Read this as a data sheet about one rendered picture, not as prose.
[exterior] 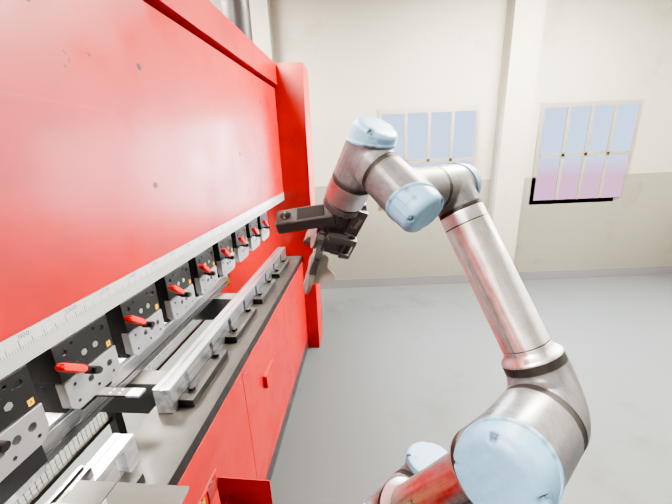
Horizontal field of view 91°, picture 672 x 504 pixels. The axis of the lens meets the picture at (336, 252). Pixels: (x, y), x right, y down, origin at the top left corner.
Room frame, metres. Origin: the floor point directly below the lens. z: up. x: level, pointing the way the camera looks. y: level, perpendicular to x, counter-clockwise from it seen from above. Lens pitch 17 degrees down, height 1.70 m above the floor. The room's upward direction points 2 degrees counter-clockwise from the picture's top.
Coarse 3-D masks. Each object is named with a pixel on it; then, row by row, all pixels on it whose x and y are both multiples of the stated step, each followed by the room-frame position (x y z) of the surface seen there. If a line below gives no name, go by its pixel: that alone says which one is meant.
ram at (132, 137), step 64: (0, 0) 0.70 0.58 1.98; (64, 0) 0.85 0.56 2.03; (128, 0) 1.08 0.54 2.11; (0, 64) 0.67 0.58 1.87; (64, 64) 0.81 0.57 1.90; (128, 64) 1.02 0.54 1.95; (192, 64) 1.40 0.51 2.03; (0, 128) 0.63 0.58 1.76; (64, 128) 0.76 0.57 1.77; (128, 128) 0.97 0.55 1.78; (192, 128) 1.33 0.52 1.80; (256, 128) 2.10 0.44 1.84; (0, 192) 0.60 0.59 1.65; (64, 192) 0.72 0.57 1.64; (128, 192) 0.91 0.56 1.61; (192, 192) 1.25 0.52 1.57; (256, 192) 1.98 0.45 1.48; (0, 256) 0.56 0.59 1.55; (64, 256) 0.68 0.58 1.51; (128, 256) 0.86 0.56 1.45; (192, 256) 1.17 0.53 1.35; (0, 320) 0.53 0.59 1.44
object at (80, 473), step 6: (78, 468) 0.61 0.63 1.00; (90, 468) 0.62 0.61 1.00; (72, 474) 0.60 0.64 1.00; (78, 474) 0.60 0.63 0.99; (84, 474) 0.60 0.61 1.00; (90, 474) 0.61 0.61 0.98; (66, 480) 0.58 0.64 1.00; (72, 480) 0.59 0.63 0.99; (78, 480) 0.58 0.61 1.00; (66, 486) 0.57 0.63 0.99; (72, 486) 0.57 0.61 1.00; (60, 492) 0.56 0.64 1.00; (54, 498) 0.54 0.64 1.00
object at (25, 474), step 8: (40, 448) 0.54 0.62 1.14; (32, 456) 0.52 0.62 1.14; (40, 456) 0.53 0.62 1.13; (24, 464) 0.51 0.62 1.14; (32, 464) 0.52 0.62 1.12; (40, 464) 0.53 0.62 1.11; (16, 472) 0.49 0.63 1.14; (24, 472) 0.50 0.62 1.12; (32, 472) 0.51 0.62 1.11; (40, 472) 0.53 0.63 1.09; (8, 480) 0.47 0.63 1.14; (16, 480) 0.48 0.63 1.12; (24, 480) 0.50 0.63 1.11; (32, 480) 0.51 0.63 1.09; (0, 488) 0.46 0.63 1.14; (8, 488) 0.47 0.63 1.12; (16, 488) 0.48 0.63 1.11; (24, 488) 0.50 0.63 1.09; (0, 496) 0.46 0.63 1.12; (8, 496) 0.47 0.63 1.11; (16, 496) 0.48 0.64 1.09
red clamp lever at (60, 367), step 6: (60, 366) 0.57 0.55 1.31; (66, 366) 0.57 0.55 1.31; (72, 366) 0.58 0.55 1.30; (78, 366) 0.60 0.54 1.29; (84, 366) 0.61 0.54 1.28; (90, 366) 0.64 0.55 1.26; (96, 366) 0.63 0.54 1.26; (72, 372) 0.59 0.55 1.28; (78, 372) 0.60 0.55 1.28; (84, 372) 0.63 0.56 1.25; (90, 372) 0.63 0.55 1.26; (96, 372) 0.63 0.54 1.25
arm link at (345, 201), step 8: (328, 184) 0.60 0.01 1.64; (336, 184) 0.58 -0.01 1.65; (328, 192) 0.59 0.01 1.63; (336, 192) 0.58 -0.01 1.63; (344, 192) 0.57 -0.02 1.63; (328, 200) 0.60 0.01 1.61; (336, 200) 0.58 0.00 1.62; (344, 200) 0.57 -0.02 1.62; (352, 200) 0.57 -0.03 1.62; (360, 200) 0.58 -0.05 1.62; (344, 208) 0.58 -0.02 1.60; (352, 208) 0.58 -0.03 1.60; (360, 208) 0.60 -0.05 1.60
